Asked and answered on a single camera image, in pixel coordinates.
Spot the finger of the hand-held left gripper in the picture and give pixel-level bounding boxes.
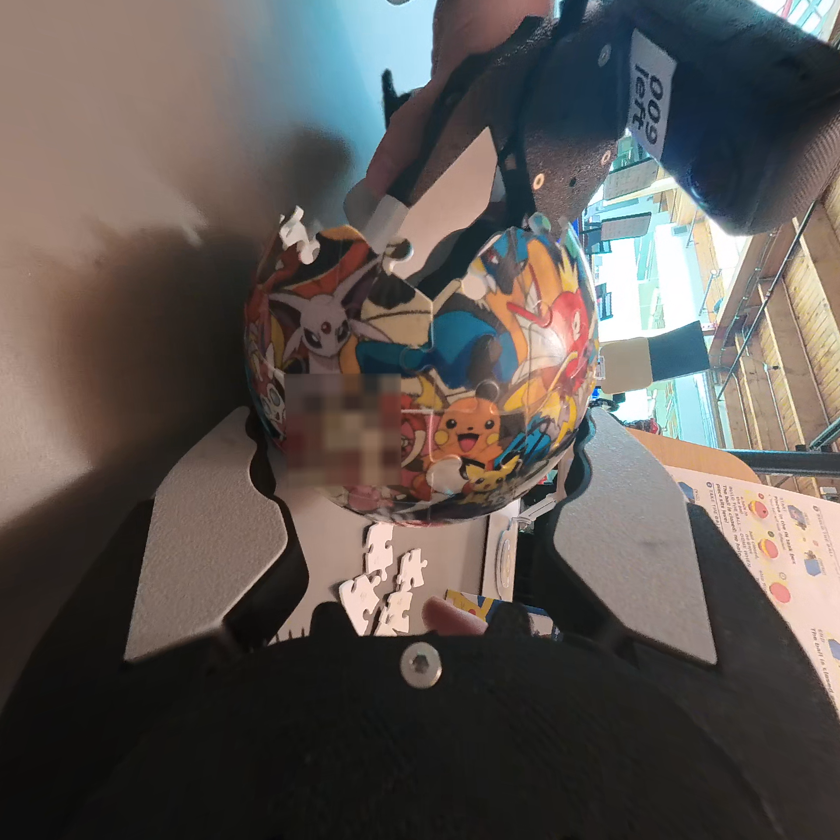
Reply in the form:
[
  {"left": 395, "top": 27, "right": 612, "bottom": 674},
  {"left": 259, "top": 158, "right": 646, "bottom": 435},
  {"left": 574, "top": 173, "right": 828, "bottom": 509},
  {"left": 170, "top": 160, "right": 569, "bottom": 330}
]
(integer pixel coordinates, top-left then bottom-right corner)
[{"left": 344, "top": 126, "right": 505, "bottom": 263}]

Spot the person's right hand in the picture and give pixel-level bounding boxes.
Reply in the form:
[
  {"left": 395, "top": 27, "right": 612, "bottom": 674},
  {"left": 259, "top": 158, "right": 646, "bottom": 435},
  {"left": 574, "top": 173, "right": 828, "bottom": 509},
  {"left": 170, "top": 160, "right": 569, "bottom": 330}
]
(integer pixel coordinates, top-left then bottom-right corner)
[{"left": 422, "top": 596, "right": 490, "bottom": 636}]

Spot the colourful cartoon puzzle ball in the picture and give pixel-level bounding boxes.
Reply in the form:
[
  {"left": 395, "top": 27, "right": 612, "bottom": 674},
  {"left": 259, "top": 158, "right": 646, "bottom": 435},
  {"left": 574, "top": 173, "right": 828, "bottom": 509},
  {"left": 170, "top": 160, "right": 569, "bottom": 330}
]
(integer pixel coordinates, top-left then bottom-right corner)
[{"left": 243, "top": 206, "right": 601, "bottom": 527}]

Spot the metal bar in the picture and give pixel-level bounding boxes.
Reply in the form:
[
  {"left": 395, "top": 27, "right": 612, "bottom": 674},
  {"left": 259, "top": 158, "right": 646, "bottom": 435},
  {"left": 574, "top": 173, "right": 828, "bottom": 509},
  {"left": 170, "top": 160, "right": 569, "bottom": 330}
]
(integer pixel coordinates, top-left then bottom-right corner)
[{"left": 727, "top": 448, "right": 840, "bottom": 478}]

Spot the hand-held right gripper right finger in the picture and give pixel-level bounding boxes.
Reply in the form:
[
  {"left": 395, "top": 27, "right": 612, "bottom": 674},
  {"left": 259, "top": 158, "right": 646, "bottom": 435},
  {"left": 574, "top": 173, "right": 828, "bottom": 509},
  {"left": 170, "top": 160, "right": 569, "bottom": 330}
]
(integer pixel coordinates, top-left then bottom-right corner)
[{"left": 535, "top": 407, "right": 718, "bottom": 667}]

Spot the printed instruction sheet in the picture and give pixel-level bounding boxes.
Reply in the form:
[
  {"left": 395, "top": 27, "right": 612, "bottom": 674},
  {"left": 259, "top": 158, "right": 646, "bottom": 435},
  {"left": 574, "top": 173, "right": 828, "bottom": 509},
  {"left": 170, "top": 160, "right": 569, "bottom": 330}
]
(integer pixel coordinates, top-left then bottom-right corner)
[{"left": 663, "top": 462, "right": 840, "bottom": 716}]

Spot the person's left hand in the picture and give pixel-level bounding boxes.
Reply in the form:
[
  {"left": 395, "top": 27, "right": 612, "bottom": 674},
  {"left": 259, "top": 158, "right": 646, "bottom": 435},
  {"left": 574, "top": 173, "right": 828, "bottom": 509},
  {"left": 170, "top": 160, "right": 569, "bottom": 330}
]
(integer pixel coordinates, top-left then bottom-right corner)
[{"left": 363, "top": 0, "right": 559, "bottom": 198}]

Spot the cartoon puzzle box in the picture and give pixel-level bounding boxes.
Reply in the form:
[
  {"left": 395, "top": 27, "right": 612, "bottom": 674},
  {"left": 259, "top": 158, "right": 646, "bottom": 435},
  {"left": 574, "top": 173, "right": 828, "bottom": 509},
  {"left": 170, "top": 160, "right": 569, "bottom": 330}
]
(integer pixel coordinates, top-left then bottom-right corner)
[{"left": 445, "top": 589, "right": 555, "bottom": 637}]

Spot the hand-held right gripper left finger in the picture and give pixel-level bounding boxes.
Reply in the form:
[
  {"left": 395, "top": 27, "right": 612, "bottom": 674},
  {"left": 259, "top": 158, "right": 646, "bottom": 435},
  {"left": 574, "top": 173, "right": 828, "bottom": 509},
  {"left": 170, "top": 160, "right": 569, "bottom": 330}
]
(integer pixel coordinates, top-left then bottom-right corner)
[{"left": 123, "top": 406, "right": 309, "bottom": 662}]

